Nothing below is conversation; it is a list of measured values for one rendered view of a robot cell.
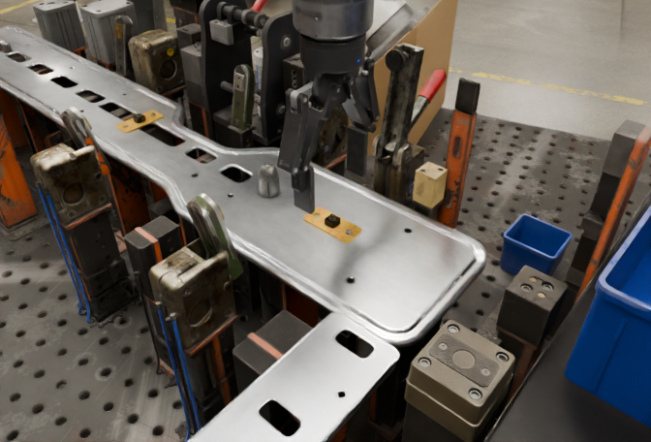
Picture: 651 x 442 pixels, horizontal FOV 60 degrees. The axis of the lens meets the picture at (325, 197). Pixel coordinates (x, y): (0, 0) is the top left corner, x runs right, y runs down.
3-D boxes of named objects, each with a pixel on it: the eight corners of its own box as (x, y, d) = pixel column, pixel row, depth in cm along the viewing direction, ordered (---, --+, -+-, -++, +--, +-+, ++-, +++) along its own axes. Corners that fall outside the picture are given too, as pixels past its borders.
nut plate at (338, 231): (301, 219, 81) (301, 212, 80) (319, 206, 83) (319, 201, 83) (347, 244, 77) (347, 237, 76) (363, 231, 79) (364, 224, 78)
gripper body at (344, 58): (331, 12, 67) (330, 82, 73) (282, 31, 62) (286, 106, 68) (382, 26, 64) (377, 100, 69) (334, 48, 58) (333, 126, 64)
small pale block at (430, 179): (395, 339, 101) (414, 171, 79) (406, 328, 103) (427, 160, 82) (412, 349, 99) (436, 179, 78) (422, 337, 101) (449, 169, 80)
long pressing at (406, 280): (-76, 51, 135) (-78, 45, 134) (16, 26, 149) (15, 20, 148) (403, 360, 63) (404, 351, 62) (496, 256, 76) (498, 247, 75)
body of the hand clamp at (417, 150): (362, 307, 107) (372, 150, 86) (384, 287, 111) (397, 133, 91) (388, 323, 104) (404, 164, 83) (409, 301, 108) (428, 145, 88)
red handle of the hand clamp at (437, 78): (376, 144, 85) (429, 63, 88) (380, 151, 87) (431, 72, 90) (398, 153, 83) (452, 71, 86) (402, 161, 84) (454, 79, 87)
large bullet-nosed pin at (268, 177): (256, 200, 87) (252, 165, 83) (269, 191, 89) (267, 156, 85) (269, 208, 86) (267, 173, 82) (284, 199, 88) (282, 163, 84)
